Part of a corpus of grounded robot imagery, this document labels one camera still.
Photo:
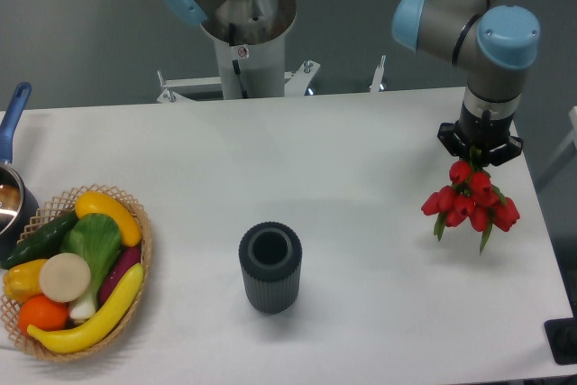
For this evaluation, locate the orange fruit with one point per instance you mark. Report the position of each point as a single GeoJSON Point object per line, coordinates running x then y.
{"type": "Point", "coordinates": [44, 313]}

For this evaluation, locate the dark grey ribbed vase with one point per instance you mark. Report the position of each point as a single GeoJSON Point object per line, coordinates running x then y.
{"type": "Point", "coordinates": [270, 256]}

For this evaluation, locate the blue handled saucepan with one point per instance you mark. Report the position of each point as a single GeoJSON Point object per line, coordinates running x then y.
{"type": "Point", "coordinates": [18, 204]}

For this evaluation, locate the green cucumber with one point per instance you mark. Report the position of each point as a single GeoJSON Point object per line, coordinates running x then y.
{"type": "Point", "coordinates": [43, 243]}

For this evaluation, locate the green leafy cabbage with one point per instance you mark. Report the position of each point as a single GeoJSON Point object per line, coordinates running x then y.
{"type": "Point", "coordinates": [96, 238]}

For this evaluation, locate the red tulip bouquet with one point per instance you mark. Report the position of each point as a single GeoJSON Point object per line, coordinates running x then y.
{"type": "Point", "coordinates": [471, 196]}

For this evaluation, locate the beige round disc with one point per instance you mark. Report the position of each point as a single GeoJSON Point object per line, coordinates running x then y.
{"type": "Point", "coordinates": [64, 277]}

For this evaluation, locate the white metal mounting frame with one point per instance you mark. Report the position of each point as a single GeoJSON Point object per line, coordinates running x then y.
{"type": "Point", "coordinates": [296, 83]}

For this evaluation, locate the yellow bell pepper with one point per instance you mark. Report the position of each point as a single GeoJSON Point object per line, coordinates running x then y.
{"type": "Point", "coordinates": [22, 282]}

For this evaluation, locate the purple eggplant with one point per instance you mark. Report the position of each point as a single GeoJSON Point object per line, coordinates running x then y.
{"type": "Point", "coordinates": [124, 262]}

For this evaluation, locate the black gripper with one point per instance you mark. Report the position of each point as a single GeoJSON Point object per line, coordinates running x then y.
{"type": "Point", "coordinates": [482, 132]}

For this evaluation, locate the black device at edge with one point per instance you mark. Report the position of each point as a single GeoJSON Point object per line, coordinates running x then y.
{"type": "Point", "coordinates": [561, 336]}

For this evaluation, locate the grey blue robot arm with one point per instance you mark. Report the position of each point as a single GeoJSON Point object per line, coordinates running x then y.
{"type": "Point", "coordinates": [496, 45]}

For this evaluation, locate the woven wicker basket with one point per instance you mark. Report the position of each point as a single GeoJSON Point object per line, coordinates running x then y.
{"type": "Point", "coordinates": [60, 205]}

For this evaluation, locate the yellow banana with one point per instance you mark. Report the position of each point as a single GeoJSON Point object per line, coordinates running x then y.
{"type": "Point", "coordinates": [100, 324]}

